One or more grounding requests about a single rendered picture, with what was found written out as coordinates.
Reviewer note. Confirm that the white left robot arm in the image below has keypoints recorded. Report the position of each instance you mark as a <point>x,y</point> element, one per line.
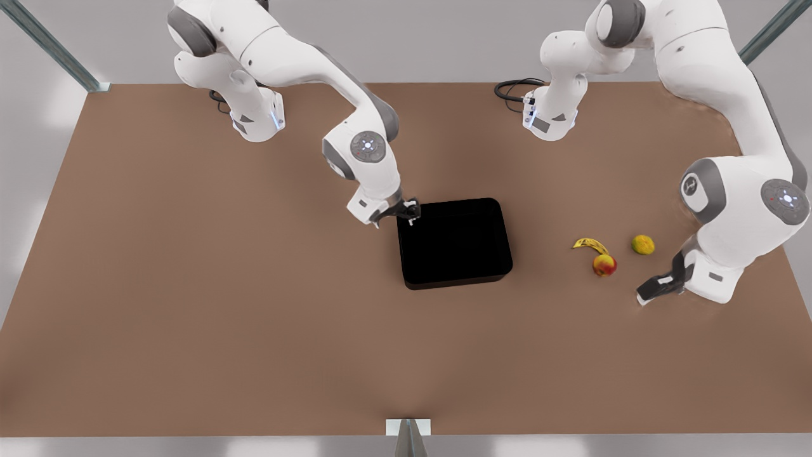
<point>717,95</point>

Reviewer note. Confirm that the yellow banana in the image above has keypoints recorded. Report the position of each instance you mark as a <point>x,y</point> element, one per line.
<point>590,244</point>

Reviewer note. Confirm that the yellow lemon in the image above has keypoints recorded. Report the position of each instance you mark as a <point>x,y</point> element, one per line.
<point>642,244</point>

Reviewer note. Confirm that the silver frame post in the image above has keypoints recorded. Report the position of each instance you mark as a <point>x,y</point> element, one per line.
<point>771,28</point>
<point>51,44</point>
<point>408,438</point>

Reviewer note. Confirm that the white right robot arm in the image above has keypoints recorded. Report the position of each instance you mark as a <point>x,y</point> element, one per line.
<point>285,57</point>

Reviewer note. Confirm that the black square tray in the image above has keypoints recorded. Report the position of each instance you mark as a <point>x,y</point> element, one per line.
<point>453,242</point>

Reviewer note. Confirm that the red yellow apple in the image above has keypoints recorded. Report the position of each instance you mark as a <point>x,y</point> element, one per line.
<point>604,264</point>

